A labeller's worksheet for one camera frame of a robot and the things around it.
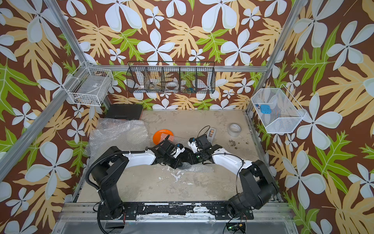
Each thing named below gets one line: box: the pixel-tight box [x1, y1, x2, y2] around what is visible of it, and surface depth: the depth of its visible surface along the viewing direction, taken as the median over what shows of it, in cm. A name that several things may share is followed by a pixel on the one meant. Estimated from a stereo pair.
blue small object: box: [260, 104, 272, 115], surface depth 88 cm
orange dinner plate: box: [152, 129, 175, 145], surface depth 104 cm
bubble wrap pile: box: [85, 117, 151, 171], surface depth 103 cm
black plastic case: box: [104, 103, 144, 121], surface depth 121 cm
